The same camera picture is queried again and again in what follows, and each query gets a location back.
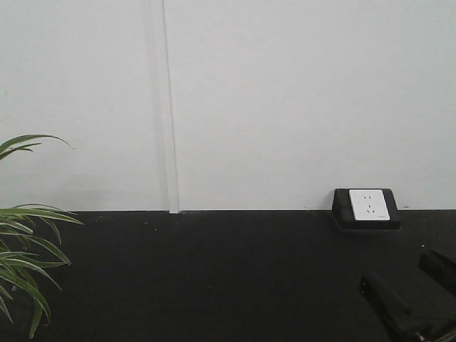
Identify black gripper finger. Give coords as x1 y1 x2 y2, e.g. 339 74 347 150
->
359 274 433 341
418 249 455 289

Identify white power socket plate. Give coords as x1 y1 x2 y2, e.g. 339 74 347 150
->
348 190 390 221

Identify black socket housing box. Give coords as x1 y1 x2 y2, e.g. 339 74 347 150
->
332 189 401 233

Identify green potted plant leaves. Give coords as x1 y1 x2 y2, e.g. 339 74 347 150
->
0 134 85 339

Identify white wall cable duct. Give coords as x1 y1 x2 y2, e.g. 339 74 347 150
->
161 1 180 214

